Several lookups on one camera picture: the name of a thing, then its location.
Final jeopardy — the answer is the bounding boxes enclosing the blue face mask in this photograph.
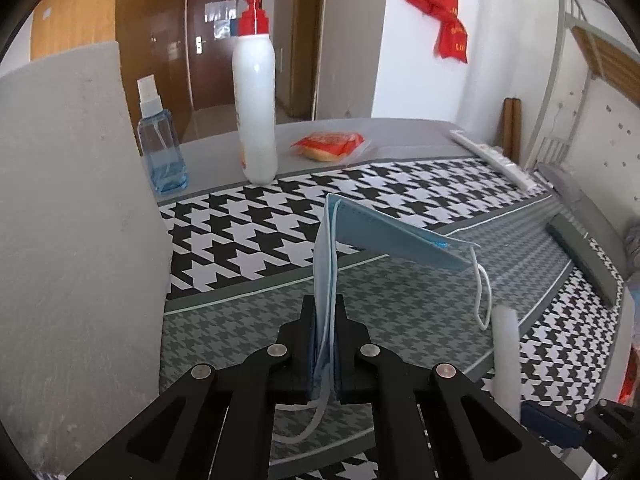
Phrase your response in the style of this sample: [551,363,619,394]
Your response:
[271,192,494,444]

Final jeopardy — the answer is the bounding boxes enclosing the houndstooth table mat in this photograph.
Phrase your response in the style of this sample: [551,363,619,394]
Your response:
[156,156,626,480]

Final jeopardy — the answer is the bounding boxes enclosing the white styrofoam box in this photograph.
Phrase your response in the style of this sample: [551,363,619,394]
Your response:
[1,41,171,474]

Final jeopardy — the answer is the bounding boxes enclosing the white remote control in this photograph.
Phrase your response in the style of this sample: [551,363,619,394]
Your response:
[449,130,538,192]

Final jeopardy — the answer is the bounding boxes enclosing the blue spray bottle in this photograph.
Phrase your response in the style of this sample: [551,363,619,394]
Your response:
[137,75,189,196]

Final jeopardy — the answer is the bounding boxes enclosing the red snack packet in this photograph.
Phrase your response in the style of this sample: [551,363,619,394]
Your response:
[292,132,371,162]

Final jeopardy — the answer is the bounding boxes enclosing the wooden boards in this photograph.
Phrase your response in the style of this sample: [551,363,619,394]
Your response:
[500,98,522,164]

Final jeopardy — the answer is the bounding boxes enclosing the metal bunk bed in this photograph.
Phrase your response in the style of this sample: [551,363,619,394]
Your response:
[522,0,640,281]

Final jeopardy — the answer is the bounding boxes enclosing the white red pump bottle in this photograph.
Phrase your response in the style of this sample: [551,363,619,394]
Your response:
[232,0,278,185]

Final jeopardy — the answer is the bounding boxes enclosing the dark brown entrance door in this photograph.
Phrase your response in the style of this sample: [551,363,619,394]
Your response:
[186,0,247,110]

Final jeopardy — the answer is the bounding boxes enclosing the wooden wardrobe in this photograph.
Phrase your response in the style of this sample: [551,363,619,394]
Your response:
[29,0,192,138]

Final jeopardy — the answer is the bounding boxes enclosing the red hanging bags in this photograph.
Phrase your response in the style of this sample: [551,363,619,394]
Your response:
[406,0,468,64]

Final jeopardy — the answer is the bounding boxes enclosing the side door frame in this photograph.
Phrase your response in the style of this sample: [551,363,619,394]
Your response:
[288,0,324,120]

